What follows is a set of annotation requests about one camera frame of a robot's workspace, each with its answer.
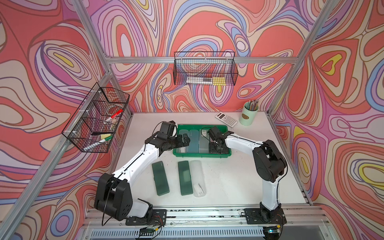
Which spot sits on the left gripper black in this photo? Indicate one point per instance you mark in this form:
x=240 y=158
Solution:
x=180 y=143

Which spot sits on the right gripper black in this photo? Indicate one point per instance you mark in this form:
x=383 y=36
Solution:
x=211 y=149

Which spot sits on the light blue pencil case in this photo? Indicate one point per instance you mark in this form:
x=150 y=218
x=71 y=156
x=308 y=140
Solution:
x=194 y=136

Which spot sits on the clear box with barcode label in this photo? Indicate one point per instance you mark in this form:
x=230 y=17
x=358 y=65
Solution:
x=204 y=142

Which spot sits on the white translucent pencil case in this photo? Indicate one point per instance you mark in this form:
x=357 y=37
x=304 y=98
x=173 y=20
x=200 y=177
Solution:
x=198 y=178

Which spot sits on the dark green pencil case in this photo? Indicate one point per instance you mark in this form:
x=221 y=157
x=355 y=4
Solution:
x=185 y=178
x=160 y=178

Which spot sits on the clear frosted pencil case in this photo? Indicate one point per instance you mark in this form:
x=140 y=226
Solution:
x=184 y=149

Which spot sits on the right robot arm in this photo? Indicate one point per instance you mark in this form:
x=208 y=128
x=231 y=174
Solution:
x=270 y=165

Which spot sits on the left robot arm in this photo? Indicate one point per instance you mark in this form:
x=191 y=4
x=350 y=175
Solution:
x=114 y=195

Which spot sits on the green plastic storage tray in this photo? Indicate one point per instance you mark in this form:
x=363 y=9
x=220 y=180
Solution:
x=222 y=128

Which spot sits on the clear box in back basket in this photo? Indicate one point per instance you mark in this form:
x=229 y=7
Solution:
x=199 y=81

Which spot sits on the white calculator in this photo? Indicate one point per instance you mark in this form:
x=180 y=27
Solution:
x=226 y=119

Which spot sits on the mint green pen cup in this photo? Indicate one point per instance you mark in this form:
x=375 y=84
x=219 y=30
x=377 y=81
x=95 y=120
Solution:
x=247 y=117

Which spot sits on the pens in cup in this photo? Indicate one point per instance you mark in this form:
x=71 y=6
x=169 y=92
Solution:
x=253 y=105

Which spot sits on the yellow item in back basket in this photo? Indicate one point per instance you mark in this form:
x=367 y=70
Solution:
x=219 y=81

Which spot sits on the red marker in basket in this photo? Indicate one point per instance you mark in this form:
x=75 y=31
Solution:
x=114 y=115

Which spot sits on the green white marker in basket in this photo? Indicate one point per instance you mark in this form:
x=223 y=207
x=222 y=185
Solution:
x=98 y=146

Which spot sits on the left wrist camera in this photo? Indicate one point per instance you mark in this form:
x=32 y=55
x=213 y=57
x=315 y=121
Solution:
x=166 y=130

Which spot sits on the black wire basket back wall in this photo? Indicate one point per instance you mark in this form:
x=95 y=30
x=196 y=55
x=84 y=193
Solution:
x=205 y=64

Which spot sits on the black wire basket wall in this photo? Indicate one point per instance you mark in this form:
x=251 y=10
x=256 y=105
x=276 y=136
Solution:
x=89 y=125
x=205 y=64

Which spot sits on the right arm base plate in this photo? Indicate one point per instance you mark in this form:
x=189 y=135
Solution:
x=258 y=216

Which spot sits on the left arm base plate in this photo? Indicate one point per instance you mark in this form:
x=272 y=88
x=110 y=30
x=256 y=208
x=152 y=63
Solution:
x=154 y=217

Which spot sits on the black wire basket left wall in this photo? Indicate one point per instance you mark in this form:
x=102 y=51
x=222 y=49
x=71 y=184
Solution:
x=89 y=125

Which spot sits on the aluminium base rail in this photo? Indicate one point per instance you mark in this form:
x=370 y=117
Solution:
x=297 y=222

